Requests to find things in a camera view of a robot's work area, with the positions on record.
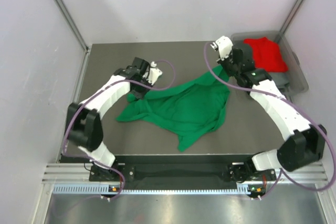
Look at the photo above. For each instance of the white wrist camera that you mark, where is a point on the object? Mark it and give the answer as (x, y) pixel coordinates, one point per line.
(153, 73)
(223, 46)

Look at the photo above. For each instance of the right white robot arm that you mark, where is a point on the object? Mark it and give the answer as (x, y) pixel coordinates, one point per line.
(303, 143)

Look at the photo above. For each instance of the slotted cable duct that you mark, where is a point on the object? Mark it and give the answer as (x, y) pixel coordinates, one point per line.
(105, 189)

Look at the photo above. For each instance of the aluminium frame rail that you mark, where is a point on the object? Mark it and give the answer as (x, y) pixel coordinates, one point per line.
(71, 173)

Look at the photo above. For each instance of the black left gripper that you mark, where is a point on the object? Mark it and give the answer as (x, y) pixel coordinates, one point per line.
(140, 95)

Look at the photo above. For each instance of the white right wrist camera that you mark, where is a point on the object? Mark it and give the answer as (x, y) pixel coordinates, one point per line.
(223, 46)

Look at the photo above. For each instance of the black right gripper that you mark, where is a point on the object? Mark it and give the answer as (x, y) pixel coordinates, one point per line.
(223, 63)

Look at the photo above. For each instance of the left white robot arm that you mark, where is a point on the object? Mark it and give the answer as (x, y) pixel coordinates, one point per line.
(84, 119)

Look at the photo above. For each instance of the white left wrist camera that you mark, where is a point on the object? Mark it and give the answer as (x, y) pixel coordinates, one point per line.
(153, 73)

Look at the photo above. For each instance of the green t shirt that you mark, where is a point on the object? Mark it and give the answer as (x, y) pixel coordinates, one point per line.
(189, 110)

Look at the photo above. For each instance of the grey folded t shirt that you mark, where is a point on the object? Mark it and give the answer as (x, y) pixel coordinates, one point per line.
(281, 80)

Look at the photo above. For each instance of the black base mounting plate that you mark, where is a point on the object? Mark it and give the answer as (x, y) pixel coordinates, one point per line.
(229, 159)

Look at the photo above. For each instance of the clear plastic bin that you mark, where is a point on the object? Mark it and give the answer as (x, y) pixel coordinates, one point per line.
(298, 83)

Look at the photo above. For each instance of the red folded t shirt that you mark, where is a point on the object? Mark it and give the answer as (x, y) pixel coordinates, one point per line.
(267, 55)

